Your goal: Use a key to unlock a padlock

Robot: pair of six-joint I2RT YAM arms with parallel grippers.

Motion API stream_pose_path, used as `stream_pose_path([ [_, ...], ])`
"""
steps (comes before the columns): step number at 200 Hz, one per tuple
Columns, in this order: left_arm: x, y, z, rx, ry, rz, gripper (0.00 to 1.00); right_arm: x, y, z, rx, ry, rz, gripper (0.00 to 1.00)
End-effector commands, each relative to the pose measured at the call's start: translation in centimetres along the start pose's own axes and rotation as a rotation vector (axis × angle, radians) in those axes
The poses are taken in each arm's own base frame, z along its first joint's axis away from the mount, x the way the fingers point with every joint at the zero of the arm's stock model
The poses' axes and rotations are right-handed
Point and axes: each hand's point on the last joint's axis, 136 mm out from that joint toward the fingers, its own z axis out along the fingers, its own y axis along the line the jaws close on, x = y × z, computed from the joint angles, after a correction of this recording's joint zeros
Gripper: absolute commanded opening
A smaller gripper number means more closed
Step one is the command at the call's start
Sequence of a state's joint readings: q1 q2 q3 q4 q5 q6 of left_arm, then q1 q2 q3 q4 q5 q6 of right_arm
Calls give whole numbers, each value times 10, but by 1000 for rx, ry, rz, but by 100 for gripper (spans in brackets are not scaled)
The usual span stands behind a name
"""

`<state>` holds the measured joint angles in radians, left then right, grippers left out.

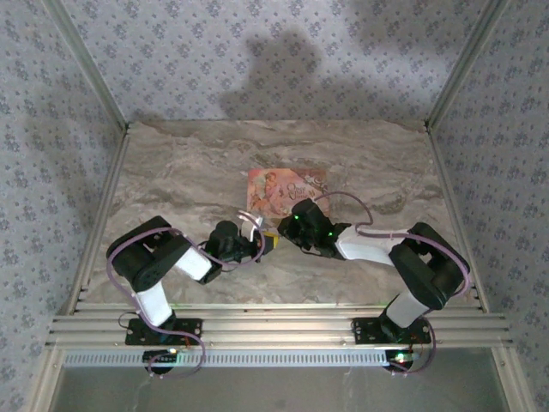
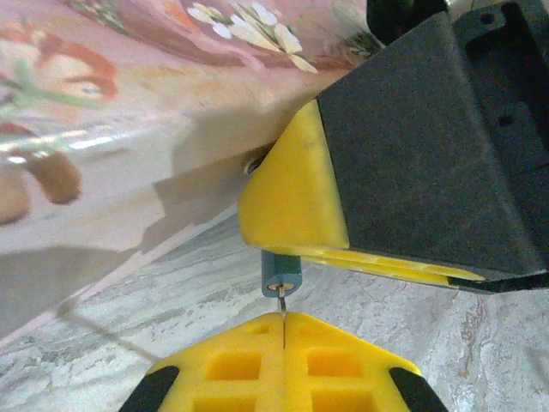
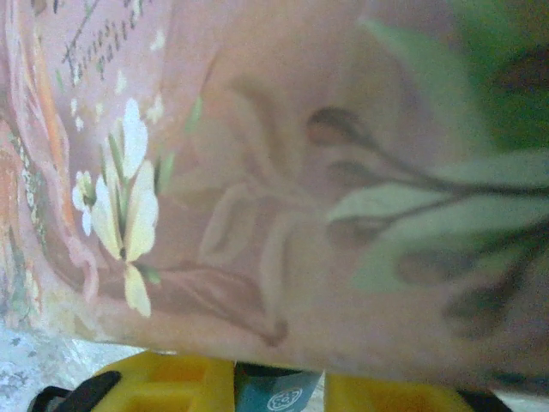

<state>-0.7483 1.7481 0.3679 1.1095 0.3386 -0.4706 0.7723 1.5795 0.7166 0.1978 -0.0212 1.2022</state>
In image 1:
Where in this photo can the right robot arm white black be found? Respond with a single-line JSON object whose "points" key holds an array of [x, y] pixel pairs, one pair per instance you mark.
{"points": [[369, 246]]}

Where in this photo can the right controller board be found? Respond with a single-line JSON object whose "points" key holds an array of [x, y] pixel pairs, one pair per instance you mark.
{"points": [[401, 359]]}

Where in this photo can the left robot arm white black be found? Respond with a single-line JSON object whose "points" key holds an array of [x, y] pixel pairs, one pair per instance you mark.
{"points": [[146, 257]]}

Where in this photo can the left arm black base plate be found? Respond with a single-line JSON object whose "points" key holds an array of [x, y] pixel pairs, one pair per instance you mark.
{"points": [[193, 328]]}

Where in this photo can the pink snack packet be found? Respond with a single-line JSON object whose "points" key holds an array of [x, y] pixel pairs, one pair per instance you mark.
{"points": [[274, 189]]}

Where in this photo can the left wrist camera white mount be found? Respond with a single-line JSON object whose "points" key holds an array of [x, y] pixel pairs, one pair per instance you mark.
{"points": [[253, 221]]}

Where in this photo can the left controller board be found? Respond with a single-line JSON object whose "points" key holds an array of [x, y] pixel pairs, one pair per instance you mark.
{"points": [[158, 356]]}

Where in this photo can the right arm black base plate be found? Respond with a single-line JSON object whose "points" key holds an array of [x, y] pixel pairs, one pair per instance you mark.
{"points": [[364, 331]]}

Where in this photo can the controller board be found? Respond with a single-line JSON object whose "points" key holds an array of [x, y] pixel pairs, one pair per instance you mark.
{"points": [[401, 359], [158, 356]]}

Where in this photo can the aluminium side rail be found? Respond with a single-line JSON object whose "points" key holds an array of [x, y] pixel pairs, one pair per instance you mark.
{"points": [[107, 191], [450, 193]]}

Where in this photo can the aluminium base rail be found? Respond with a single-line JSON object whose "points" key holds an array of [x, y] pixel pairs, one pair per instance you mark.
{"points": [[279, 326]]}

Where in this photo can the aluminium upright post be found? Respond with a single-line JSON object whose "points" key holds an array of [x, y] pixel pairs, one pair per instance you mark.
{"points": [[465, 60], [86, 60]]}

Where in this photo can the aluminium frame leg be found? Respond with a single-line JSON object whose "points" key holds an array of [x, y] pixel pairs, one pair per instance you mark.
{"points": [[45, 382], [512, 377]]}

